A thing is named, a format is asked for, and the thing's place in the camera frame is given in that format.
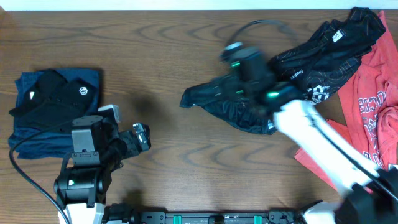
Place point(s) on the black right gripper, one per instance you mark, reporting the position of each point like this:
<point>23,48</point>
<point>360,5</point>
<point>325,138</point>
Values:
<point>229,83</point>

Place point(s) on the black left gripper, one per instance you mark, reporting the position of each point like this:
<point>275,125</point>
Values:
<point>130,140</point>

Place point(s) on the black patterned jersey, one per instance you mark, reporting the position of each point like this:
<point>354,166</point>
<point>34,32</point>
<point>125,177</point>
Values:
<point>238,113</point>

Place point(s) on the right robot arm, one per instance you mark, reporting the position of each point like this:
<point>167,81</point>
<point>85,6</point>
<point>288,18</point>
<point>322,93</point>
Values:
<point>368,192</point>

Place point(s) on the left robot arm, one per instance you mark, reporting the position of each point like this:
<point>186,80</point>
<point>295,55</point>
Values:
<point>98,150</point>

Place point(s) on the folded navy blue garment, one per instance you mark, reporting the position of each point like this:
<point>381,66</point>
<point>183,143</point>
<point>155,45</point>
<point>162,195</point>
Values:
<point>30,143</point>

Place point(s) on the folded black polo shirt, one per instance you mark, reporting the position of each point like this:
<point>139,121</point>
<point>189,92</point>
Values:
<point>53,96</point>

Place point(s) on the red t-shirt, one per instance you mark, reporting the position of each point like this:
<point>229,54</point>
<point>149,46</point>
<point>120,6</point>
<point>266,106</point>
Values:
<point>373,109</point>

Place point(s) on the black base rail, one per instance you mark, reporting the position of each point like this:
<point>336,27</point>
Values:
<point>217,217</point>

